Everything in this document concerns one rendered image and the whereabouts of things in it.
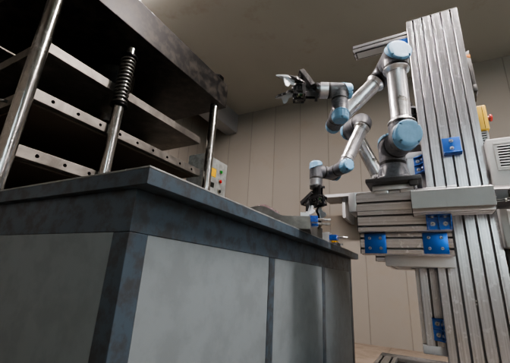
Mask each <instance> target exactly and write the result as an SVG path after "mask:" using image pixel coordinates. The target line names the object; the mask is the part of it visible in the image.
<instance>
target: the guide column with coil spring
mask: <svg viewBox="0 0 510 363"><path fill-rule="evenodd" d="M125 51H126V52H132V53H134V54H135V55H136V49H135V48H133V47H131V46H127V47H126V49H125ZM116 91H123V92H125V93H128V92H127V91H126V90H122V89H117V90H116ZM115 95H123V96H126V97H127V95H126V94H124V93H116V94H115ZM123 112H124V107H123V106H122V105H120V104H113V106H112V112H111V116H110V119H109V126H108V130H107V133H106V136H105V143H104V147H103V150H102V156H101V160H100V164H99V170H98V173H97V174H99V173H104V172H111V170H112V164H113V159H114V155H115V149H116V145H117V141H118V135H119V131H120V127H121V120H122V116H123Z"/></svg>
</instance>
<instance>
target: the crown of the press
mask: <svg viewBox="0 0 510 363"><path fill-rule="evenodd" d="M46 1H47V0H0V46H1V47H3V48H5V49H7V50H8V51H10V52H12V53H14V54H15V55H16V54H18V53H19V52H22V51H24V50H25V49H27V48H29V47H31V45H32V42H33V38H34V36H35V33H36V30H37V27H38V25H39V21H40V18H41V16H42V13H43V9H44V7H45V5H46ZM52 44H54V45H55V46H57V47H58V48H60V49H62V50H63V51H65V52H66V53H68V54H69V55H71V56H73V57H74V58H76V59H77V60H79V61H80V62H82V63H84V64H85V65H87V66H88V67H90V68H92V69H93V70H94V71H96V72H98V73H100V74H101V75H102V76H104V77H106V78H108V79H109V80H110V81H112V82H113V83H115V82H116V79H117V75H118V69H119V65H120V61H121V53H122V52H125V49H126V47H127V46H131V47H133V48H135V49H136V56H137V58H138V60H137V62H136V64H135V69H134V73H133V75H134V76H133V77H132V78H133V80H132V84H131V87H130V89H131V90H130V93H131V94H133V95H134V96H136V97H137V98H139V99H141V100H142V101H144V102H145V103H147V104H148V105H150V106H152V107H153V108H154V109H156V110H158V111H159V112H161V113H162V114H164V115H166V116H167V117H169V118H170V119H172V120H173V121H175V120H179V119H183V118H188V117H191V116H195V115H200V114H203V113H207V112H209V111H210V105H211V104H212V103H215V104H218V105H219V108H218V110H219V109H224V108H226V102H227V94H228V85H227V84H226V83H225V82H224V77H223V76H222V75H220V74H215V73H214V72H213V71H212V70H211V69H210V68H209V67H208V66H207V65H206V64H205V63H204V62H203V61H202V60H201V59H200V58H199V57H198V56H197V55H196V54H195V53H193V52H192V51H191V50H190V49H189V48H188V47H187V46H186V45H185V44H184V43H183V42H182V41H181V40H180V39H179V38H178V37H177V36H176V35H175V34H174V33H173V32H171V31H170V29H169V28H167V26H166V25H164V23H163V22H161V20H160V19H158V17H157V16H155V15H154V13H153V12H151V11H150V10H149V9H148V8H147V7H146V6H145V5H144V4H143V3H142V2H141V1H140V0H65V3H64V6H63V9H62V11H61V15H60V18H59V20H58V25H57V27H56V30H55V34H54V36H53V39H52Z"/></svg>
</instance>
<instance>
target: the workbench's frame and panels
mask: <svg viewBox="0 0 510 363"><path fill-rule="evenodd" d="M351 260H358V254H355V253H353V252H351V251H348V250H345V249H344V248H340V247H339V246H336V245H334V244H331V243H329V242H327V241H324V240H322V239H320V238H317V237H315V236H312V235H310V234H307V233H306V232H302V231H301V230H298V229H296V228H293V227H291V226H288V225H286V224H284V223H281V222H279V221H277V220H274V219H272V218H269V217H268V216H264V215H263V214H260V213H258V212H255V211H253V210H250V209H248V208H246V207H242V206H241V205H239V204H236V203H234V202H231V201H229V200H226V199H225V198H222V197H219V196H217V195H215V194H212V193H210V192H208V191H204V190H203V189H201V188H198V187H195V186H193V185H190V184H188V183H187V182H184V181H181V180H179V179H177V178H174V177H171V176H170V175H166V174H165V173H163V172H160V171H157V170H155V169H152V168H150V167H149V168H144V169H135V170H130V171H125V172H116V173H112V174H107V175H98V176H93V177H88V178H79V179H74V180H69V181H60V182H56V183H51V184H45V185H37V186H32V187H27V188H18V189H13V190H8V191H0V363H355V352H354V318H353V300H352V282H351Z"/></svg>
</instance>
